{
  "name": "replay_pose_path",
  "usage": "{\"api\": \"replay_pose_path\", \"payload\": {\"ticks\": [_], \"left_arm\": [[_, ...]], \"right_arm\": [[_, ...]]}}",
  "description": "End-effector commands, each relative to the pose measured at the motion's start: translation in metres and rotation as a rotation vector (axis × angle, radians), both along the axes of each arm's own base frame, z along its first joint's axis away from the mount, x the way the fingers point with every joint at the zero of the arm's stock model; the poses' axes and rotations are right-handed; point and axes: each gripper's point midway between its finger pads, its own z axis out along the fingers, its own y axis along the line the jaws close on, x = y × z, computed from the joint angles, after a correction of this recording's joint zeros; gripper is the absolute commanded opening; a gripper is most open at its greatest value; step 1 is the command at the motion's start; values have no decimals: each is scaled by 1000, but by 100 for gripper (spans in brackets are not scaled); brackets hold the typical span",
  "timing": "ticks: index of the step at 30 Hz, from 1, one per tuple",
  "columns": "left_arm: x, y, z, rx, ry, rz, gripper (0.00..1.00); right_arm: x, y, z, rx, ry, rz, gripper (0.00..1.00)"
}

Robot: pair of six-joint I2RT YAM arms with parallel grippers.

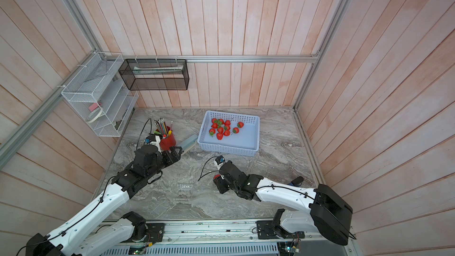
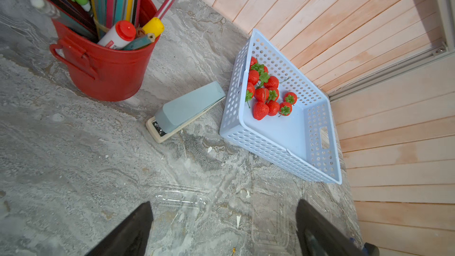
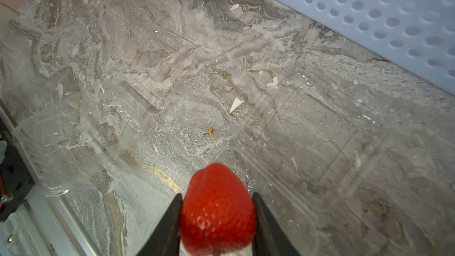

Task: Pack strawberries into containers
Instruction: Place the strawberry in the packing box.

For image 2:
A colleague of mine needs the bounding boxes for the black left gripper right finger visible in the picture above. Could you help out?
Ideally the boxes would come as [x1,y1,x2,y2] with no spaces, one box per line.
[296,199,380,256]

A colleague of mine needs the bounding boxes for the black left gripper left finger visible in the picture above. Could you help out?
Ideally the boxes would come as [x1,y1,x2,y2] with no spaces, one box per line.
[86,201,154,256]

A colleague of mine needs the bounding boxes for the light blue perforated plastic basket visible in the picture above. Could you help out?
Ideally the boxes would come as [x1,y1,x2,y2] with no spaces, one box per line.
[219,29,342,184]

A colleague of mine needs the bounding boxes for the red strawberry with green leaves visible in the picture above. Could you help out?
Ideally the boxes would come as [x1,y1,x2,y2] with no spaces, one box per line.
[278,102,293,116]

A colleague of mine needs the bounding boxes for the red strawberry in basket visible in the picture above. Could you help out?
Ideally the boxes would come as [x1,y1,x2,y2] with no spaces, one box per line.
[266,100,280,116]

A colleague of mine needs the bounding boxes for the large red strawberry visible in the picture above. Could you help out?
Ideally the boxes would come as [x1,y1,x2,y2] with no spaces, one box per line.
[252,101,270,120]

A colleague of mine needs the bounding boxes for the red strawberry with stem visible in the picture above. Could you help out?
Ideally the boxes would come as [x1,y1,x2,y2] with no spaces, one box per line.
[283,92,297,105]

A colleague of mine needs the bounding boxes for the red metal pencil bucket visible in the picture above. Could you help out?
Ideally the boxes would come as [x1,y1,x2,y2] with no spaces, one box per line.
[50,19,156,102]

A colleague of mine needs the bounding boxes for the white glue stick red cap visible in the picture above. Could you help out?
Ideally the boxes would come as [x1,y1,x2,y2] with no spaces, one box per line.
[97,20,136,50]

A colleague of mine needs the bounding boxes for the yellow cap marker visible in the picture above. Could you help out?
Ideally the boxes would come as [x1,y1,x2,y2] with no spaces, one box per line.
[142,17,165,37]

